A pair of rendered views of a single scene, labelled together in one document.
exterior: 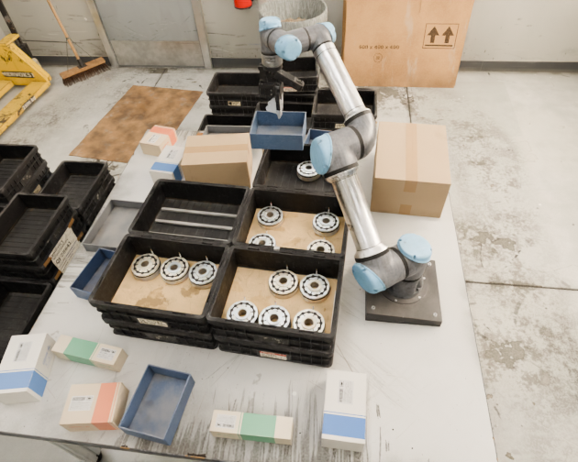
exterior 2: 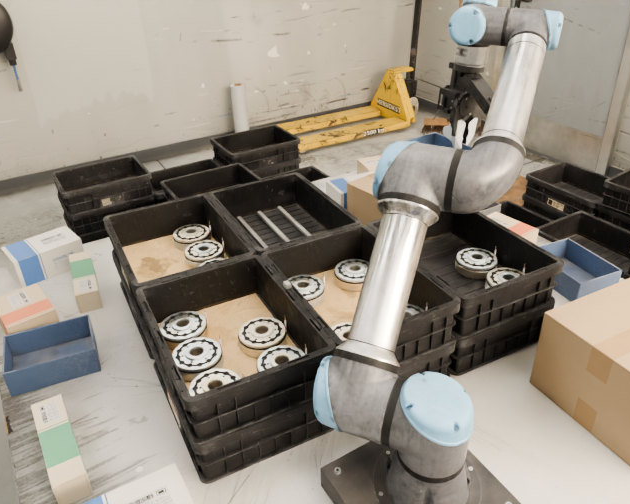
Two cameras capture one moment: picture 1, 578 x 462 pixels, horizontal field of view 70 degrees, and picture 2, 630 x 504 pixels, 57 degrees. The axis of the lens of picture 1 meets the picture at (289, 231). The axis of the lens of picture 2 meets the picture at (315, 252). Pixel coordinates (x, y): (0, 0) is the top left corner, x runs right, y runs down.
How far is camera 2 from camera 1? 0.93 m
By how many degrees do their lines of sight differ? 41
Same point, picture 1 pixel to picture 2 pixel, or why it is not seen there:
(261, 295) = (231, 332)
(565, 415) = not seen: outside the picture
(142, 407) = (47, 350)
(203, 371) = (118, 369)
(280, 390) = (135, 451)
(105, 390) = (39, 305)
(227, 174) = not seen: hidden behind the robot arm
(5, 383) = (15, 249)
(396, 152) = not seen: outside the picture
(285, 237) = (342, 304)
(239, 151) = not seen: hidden behind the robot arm
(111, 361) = (78, 292)
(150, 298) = (157, 261)
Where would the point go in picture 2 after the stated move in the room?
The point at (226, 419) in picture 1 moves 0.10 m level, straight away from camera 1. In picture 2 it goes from (52, 411) to (83, 378)
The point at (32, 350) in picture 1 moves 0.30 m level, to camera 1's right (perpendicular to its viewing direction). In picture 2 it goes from (57, 242) to (97, 282)
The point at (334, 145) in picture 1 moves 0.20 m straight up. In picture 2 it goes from (403, 154) to (409, 37)
